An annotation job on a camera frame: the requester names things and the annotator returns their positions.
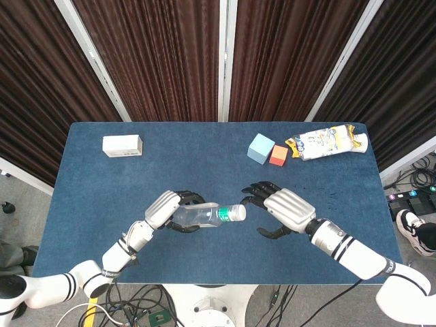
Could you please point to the white cardboard box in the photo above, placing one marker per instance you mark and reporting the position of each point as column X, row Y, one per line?
column 121, row 144

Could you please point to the yellow white snack bag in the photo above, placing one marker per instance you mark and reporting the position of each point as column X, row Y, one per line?
column 323, row 143

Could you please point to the light blue cube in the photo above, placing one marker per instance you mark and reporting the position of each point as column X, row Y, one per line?
column 260, row 148

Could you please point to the black caster wheel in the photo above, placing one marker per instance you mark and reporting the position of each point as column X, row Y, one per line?
column 8, row 207

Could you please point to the white frame post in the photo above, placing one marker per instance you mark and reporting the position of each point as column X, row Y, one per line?
column 345, row 58
column 92, row 58
column 225, row 61

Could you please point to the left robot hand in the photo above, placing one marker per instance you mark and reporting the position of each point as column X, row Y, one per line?
column 160, row 209

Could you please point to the green circuit board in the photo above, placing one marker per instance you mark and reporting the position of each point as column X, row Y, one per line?
column 158, row 318

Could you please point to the yellow floor tape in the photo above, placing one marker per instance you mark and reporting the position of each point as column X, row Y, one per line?
column 91, row 311

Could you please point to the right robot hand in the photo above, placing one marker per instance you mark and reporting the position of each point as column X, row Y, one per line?
column 289, row 209

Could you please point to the blue felt table mat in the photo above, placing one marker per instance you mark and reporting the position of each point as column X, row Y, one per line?
column 218, row 177

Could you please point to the orange block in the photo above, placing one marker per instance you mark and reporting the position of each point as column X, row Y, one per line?
column 278, row 155

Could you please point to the brown curtain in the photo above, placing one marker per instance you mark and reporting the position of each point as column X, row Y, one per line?
column 153, row 61
column 402, row 85
column 289, row 61
column 34, row 85

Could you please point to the white frame beam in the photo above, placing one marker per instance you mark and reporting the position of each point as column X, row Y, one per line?
column 408, row 159
column 24, row 177

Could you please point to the clear plastic bottle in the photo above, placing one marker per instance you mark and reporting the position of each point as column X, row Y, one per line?
column 201, row 216

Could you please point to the white black sneaker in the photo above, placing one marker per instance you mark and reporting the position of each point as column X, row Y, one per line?
column 407, row 225

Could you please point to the black pedal boxes with lights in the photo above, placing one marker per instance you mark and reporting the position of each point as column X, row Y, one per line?
column 419, row 202

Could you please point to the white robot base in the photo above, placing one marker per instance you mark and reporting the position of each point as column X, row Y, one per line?
column 211, row 306

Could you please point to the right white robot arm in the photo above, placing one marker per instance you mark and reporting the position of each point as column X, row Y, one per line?
column 357, row 255

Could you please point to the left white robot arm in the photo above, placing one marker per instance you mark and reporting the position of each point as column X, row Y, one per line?
column 116, row 257

